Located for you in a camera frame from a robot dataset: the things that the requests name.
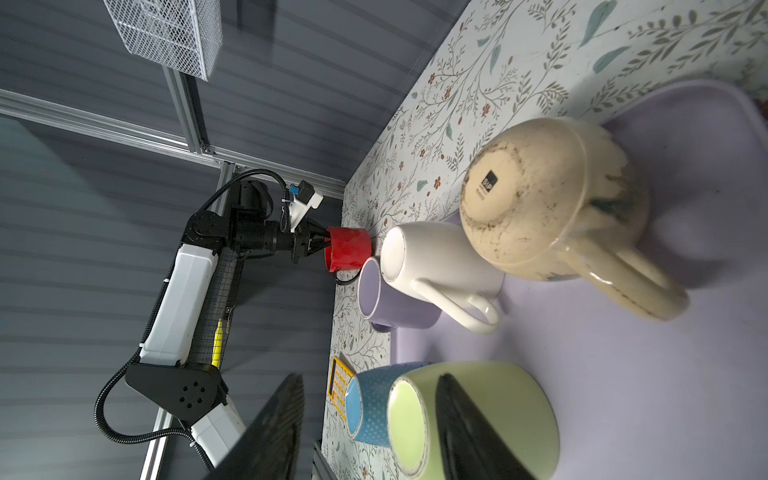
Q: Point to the purple mug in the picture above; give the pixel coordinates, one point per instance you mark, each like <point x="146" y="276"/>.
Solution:
<point x="386" y="308"/>

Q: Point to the white wire mesh basket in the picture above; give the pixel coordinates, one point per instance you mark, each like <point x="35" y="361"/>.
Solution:
<point x="184" y="35"/>

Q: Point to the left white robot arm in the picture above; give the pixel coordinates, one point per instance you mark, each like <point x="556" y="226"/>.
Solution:
<point x="195" y="392"/>

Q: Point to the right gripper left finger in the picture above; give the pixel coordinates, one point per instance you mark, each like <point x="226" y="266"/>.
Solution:
<point x="269" y="447"/>

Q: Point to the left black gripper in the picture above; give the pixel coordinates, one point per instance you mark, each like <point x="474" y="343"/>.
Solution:
<point x="260" y="228"/>

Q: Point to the yellow highlighter pen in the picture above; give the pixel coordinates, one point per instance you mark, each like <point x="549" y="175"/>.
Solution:
<point x="217" y="348"/>

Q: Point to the blue dotted mug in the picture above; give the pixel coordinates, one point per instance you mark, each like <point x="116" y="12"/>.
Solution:
<point x="366" y="402"/>

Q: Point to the light green mug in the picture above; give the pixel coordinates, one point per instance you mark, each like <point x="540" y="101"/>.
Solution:
<point x="509" y="397"/>

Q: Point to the white mug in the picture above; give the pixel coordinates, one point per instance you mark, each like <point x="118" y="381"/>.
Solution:
<point x="436" y="263"/>

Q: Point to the red mug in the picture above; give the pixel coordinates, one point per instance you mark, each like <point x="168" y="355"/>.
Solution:
<point x="347" y="249"/>

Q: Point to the lavender plastic tray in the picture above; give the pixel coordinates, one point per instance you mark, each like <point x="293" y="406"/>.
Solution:
<point x="647" y="382"/>

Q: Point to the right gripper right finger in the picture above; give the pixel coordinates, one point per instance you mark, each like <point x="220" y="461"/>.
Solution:
<point x="469" y="446"/>

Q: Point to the yellow calculator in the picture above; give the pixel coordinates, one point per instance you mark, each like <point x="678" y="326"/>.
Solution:
<point x="339" y="377"/>

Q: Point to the black wire basket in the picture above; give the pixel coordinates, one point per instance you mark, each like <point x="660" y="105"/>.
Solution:
<point x="219" y="303"/>

